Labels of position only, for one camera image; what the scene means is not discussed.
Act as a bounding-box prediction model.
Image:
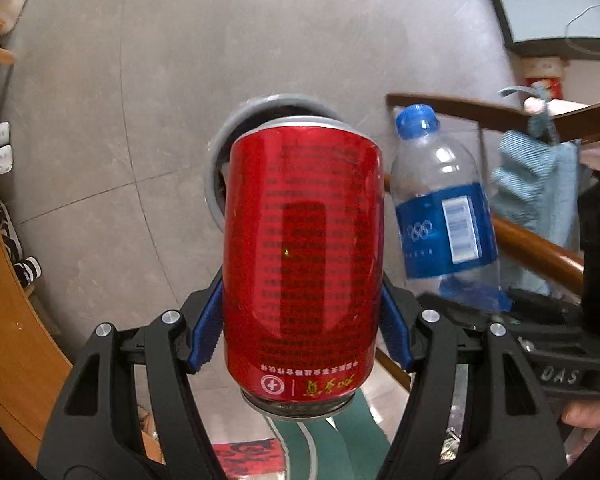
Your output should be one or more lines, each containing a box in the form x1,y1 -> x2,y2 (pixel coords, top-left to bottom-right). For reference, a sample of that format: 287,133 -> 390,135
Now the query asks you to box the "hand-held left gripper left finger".
37,265 -> 228,480

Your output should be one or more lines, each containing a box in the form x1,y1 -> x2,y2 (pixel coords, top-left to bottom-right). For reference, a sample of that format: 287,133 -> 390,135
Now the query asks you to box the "red printed paper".
211,441 -> 287,472

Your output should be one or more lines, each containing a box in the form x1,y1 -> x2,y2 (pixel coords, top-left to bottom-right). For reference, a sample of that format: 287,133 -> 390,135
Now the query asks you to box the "grey trash bin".
207,92 -> 353,231

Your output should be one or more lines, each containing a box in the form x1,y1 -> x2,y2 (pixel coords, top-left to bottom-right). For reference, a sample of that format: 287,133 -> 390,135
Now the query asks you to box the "blue cap water bottle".
389,103 -> 503,306

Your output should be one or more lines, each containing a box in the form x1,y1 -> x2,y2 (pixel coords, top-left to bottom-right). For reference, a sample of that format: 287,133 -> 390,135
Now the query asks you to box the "person's right hand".
560,397 -> 600,431

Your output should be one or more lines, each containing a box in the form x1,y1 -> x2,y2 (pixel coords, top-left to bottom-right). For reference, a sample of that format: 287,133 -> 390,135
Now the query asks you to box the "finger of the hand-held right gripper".
420,280 -> 586,341

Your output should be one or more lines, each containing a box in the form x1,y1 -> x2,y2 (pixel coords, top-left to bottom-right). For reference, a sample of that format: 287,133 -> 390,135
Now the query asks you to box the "white cabinet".
480,0 -> 600,58

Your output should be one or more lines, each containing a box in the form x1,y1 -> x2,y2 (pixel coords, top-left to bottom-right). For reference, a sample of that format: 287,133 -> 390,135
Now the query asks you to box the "black and white sneaker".
12,256 -> 44,292
0,195 -> 26,267

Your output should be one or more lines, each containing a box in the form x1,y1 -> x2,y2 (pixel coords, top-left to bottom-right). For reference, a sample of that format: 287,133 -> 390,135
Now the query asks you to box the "red drink can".
221,116 -> 386,421

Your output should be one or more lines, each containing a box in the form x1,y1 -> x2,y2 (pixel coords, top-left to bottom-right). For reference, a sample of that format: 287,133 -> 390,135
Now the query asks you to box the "teal striped cloth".
490,85 -> 583,256

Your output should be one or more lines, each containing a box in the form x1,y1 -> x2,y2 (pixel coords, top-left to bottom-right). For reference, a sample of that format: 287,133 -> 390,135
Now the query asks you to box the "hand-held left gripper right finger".
377,272 -> 568,480

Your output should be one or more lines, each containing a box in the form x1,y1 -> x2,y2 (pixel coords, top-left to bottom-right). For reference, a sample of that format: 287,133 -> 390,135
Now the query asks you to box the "curved wooden furniture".
0,20 -> 161,466

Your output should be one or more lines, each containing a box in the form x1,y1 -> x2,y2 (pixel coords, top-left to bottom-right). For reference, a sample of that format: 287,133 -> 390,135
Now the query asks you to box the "dark wooden chair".
375,91 -> 600,393

